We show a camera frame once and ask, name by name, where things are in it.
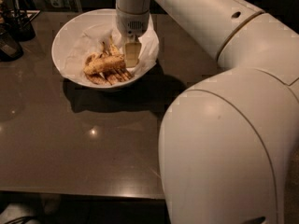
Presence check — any white paper liner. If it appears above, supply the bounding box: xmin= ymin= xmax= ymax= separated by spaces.
xmin=63 ymin=14 xmax=158 ymax=84

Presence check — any spotted banana bunch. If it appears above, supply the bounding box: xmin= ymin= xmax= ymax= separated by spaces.
xmin=84 ymin=37 xmax=134 ymax=85

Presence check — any black wire utensil holder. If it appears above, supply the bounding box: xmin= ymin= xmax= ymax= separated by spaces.
xmin=1 ymin=0 xmax=36 ymax=42

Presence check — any black kitchen scale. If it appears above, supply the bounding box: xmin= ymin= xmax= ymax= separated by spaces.
xmin=0 ymin=24 xmax=23 ymax=62

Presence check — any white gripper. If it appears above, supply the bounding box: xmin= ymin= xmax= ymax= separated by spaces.
xmin=116 ymin=8 xmax=150 ymax=68

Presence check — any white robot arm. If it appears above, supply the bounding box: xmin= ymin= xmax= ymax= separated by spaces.
xmin=116 ymin=0 xmax=299 ymax=224

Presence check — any white bowl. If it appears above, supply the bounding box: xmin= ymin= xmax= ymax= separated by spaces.
xmin=50 ymin=8 xmax=160 ymax=91

